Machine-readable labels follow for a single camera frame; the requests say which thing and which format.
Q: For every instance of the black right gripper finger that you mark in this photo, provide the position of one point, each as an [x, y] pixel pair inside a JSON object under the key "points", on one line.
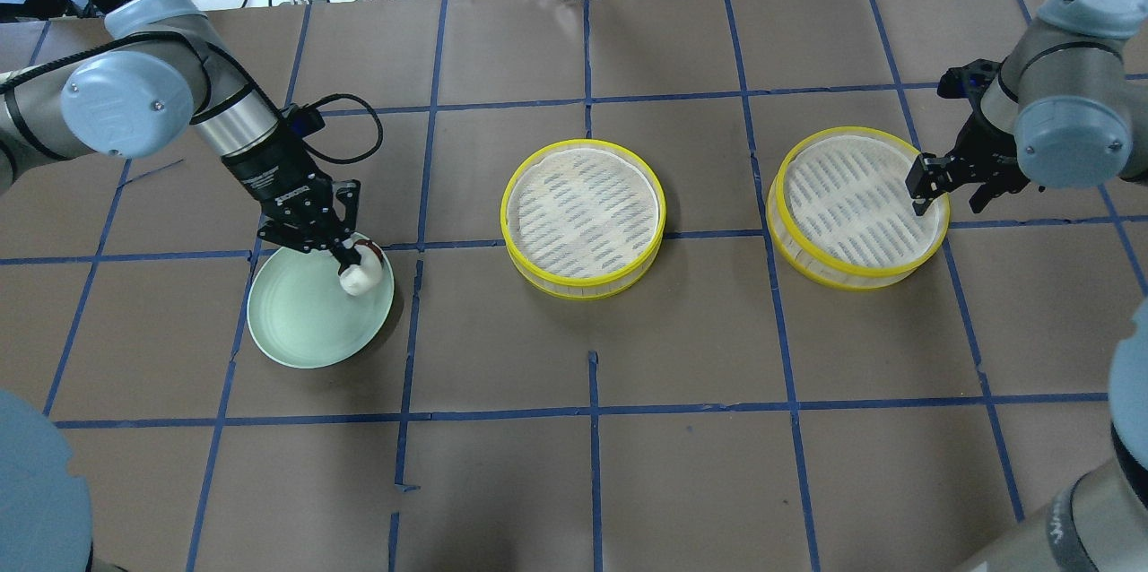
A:
{"points": [[923, 195], [986, 193]]}

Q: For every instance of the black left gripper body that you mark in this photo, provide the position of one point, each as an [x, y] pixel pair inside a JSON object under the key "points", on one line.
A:
{"points": [[267, 178]]}

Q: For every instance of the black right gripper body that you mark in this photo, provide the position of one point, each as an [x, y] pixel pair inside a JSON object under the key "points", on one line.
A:
{"points": [[985, 151]]}

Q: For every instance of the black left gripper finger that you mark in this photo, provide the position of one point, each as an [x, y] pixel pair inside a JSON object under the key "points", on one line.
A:
{"points": [[349, 252]]}

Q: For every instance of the white steamed bun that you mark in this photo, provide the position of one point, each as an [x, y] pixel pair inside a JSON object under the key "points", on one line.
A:
{"points": [[358, 279]]}

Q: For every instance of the yellow steamer basket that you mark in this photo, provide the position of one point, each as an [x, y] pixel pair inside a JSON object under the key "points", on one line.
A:
{"points": [[839, 213], [583, 219]]}

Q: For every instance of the brown bun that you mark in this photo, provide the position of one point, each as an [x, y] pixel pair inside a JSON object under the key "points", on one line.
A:
{"points": [[372, 249]]}

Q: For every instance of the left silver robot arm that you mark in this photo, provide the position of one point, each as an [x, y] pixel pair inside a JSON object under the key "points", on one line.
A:
{"points": [[165, 70]]}

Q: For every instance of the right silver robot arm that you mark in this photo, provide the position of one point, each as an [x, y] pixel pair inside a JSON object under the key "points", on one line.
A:
{"points": [[1058, 112]]}

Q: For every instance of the light green plate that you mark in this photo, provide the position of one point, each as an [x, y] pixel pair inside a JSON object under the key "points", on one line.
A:
{"points": [[298, 315]]}

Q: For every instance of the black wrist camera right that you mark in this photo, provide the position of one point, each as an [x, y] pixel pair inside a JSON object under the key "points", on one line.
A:
{"points": [[969, 81]]}

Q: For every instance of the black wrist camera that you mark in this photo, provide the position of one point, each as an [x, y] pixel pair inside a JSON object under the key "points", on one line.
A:
{"points": [[303, 120], [969, 81]]}

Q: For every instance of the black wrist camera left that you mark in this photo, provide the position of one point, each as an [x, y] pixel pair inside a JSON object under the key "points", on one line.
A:
{"points": [[303, 120]]}

